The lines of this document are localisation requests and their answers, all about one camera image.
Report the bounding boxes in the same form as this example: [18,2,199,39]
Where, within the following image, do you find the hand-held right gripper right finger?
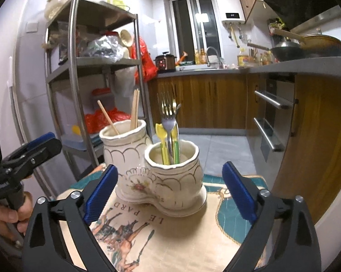
[222,161,321,272]

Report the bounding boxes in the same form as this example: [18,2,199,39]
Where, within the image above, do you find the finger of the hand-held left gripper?
[6,132,56,164]
[17,139,64,177]

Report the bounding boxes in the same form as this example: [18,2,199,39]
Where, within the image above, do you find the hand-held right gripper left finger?
[22,164,118,272]

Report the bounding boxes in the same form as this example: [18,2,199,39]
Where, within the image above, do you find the white ceramic double utensil holder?
[99,119,208,218]

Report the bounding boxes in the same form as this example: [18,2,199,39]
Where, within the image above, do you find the green-handled yellow plastic fork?
[170,125,181,165]
[155,123,171,165]

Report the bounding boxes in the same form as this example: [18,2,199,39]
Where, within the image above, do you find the silver metal fork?
[158,92,178,165]

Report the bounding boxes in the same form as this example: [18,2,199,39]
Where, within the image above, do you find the person's left hand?
[0,191,33,241]

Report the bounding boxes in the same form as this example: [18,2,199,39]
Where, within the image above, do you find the blue and white storage box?
[61,125,101,151]

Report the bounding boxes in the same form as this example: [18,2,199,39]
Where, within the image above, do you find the white refrigerator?
[0,34,75,193]

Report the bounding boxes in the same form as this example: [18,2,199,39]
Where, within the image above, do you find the crumpled red plastic bag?
[84,108,132,134]

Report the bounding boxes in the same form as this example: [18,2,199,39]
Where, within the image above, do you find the printed horse pattern cloth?
[56,164,273,272]

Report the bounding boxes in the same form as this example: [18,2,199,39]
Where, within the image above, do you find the red-lidded plastic container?
[91,88,116,111]

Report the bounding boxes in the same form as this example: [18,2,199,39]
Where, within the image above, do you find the metal shelf rack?
[44,0,152,183]

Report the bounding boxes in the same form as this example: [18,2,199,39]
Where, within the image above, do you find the wooden kitchen cabinet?
[273,72,341,225]

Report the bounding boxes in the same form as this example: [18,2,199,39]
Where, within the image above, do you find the wooden base cabinets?
[146,72,259,131]

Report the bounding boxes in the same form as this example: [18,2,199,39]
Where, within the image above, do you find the white plastic bag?
[112,67,136,98]

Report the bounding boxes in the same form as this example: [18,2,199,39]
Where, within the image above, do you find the clear plastic bag dark contents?
[84,35,125,63]

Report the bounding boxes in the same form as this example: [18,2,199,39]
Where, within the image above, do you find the grey kitchen countertop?
[156,53,341,80]

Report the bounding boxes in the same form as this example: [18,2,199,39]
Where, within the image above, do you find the yellow cooking oil bottle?
[237,54,251,68]

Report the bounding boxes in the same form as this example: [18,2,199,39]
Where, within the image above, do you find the metal kitchen faucet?
[206,46,224,69]

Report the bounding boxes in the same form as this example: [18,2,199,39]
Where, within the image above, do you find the red rice cooker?
[154,51,177,73]

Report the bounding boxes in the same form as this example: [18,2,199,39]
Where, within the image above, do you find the black wok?
[269,41,306,62]

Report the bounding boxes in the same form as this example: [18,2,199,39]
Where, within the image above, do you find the kitchen window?
[169,0,222,63]

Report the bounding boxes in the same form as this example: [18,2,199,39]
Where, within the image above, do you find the white water heater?
[214,0,248,25]

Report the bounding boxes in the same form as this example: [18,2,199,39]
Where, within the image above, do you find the built-in oven with metal handles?
[253,74,299,163]

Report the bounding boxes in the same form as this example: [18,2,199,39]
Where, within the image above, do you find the brown pan with wooden handle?
[273,28,341,58]

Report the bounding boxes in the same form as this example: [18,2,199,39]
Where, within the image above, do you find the wooden wall cabinet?
[235,0,256,25]

